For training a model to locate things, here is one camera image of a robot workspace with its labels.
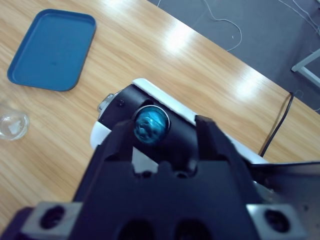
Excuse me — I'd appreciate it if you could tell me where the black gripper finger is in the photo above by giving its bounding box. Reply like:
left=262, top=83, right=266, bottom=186
left=194, top=114, right=251, bottom=166
left=92, top=118, right=138, bottom=165

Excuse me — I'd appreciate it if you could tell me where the teal coffee capsule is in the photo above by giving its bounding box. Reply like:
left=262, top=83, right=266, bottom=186
left=134, top=106, right=171, bottom=146

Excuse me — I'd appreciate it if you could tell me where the white capsule coffee machine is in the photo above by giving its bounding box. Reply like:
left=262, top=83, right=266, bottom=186
left=89, top=77, right=276, bottom=196

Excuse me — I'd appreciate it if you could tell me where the clear glass cup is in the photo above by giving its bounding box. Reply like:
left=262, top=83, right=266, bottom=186
left=0, top=99, right=30, bottom=141

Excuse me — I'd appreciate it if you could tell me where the teal plastic tray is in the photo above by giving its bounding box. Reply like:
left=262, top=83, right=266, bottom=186
left=6, top=8, right=97, bottom=92

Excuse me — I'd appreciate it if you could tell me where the black power cord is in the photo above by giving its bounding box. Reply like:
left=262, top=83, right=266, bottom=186
left=258, top=91, right=295, bottom=157

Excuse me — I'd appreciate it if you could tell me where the white metal frame leg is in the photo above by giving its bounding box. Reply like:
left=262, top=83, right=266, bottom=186
left=291, top=48, right=320, bottom=88

